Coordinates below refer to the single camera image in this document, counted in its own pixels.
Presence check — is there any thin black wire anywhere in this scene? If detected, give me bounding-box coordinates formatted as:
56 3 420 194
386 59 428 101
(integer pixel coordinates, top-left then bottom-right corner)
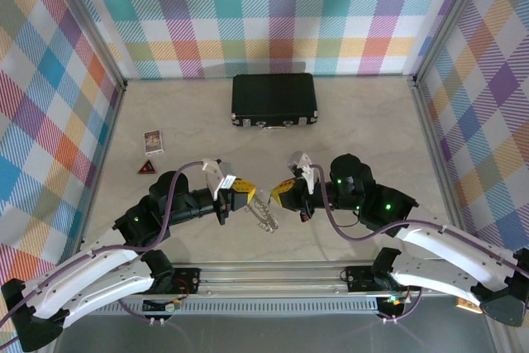
332 210 361 229

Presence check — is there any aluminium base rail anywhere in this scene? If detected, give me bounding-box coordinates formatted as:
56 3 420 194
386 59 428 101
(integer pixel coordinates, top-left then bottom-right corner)
156 260 451 299

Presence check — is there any silver metal chain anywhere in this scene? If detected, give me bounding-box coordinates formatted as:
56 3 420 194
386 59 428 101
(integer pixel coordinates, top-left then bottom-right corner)
245 190 280 233

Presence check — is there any grey slotted cable duct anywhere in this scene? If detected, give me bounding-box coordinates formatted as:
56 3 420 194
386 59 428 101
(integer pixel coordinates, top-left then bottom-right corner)
98 298 381 317

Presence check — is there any small electronics module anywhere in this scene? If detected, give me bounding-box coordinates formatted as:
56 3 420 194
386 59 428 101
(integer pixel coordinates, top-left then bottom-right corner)
379 293 411 308
141 295 185 315

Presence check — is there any small printed card box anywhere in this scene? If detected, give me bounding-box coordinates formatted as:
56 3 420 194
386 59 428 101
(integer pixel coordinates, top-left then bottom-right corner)
142 130 165 159

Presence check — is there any black hard case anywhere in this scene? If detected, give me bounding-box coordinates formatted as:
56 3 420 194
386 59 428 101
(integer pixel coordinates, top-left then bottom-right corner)
230 73 320 131

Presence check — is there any aluminium frame floor rail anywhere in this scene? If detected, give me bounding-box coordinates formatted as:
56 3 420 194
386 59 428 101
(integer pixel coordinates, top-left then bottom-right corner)
32 82 128 353
408 78 472 249

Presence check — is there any aluminium frame post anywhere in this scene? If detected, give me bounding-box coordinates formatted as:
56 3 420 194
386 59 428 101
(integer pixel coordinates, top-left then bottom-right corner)
411 0 495 85
39 0 127 89

